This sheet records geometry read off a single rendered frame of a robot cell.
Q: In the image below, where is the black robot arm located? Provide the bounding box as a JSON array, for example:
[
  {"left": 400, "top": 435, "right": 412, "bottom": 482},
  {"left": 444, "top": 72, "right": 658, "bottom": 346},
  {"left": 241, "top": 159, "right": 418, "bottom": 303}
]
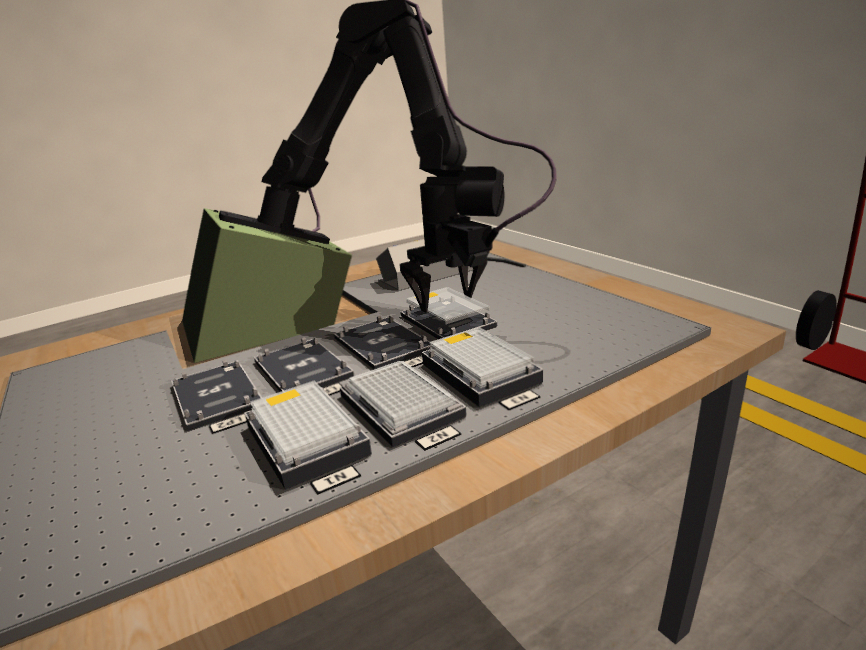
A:
[{"left": 219, "top": 0, "right": 505, "bottom": 268}]

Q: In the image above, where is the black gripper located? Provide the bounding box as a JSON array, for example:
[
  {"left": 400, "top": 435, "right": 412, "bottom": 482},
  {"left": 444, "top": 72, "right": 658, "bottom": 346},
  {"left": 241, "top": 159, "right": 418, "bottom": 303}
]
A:
[{"left": 400, "top": 216, "right": 487, "bottom": 313}]

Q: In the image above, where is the white control panel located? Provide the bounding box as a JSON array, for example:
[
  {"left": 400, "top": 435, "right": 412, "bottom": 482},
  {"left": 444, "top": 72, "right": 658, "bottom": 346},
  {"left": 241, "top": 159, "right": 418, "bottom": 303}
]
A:
[{"left": 376, "top": 239, "right": 526, "bottom": 290}]

